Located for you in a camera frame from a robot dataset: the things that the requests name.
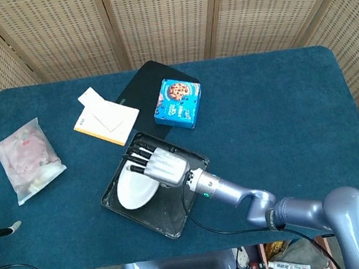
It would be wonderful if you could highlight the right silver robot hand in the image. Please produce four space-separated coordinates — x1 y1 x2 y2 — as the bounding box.
121 135 194 195

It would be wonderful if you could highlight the white round plate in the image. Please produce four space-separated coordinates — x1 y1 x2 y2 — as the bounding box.
113 159 164 212

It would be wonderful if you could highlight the black square plastic tray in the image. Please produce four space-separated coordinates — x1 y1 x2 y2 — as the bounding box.
91 123 220 250

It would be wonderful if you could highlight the blue cookie box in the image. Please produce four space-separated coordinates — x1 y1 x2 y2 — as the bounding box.
148 74 207 135

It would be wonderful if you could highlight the frosted plastic zip bag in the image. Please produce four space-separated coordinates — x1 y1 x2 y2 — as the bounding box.
0 114 72 209

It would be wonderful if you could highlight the white notebook with yellow edge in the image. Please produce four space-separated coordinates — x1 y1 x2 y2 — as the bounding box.
70 97 144 154

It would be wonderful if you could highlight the black mouse pad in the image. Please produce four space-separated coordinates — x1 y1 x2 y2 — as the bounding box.
109 54 207 146

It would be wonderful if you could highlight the white paper envelope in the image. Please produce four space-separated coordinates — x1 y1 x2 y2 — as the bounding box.
76 82 128 137

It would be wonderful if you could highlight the blue table cloth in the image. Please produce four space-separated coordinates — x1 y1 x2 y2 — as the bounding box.
0 38 359 269

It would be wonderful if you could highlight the woven folding screen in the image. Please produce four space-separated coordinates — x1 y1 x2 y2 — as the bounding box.
0 0 359 254

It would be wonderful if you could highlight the box of assorted items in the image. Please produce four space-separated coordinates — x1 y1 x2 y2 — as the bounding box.
240 233 340 269

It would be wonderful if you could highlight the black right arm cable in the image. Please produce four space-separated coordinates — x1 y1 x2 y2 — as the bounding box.
179 160 345 269

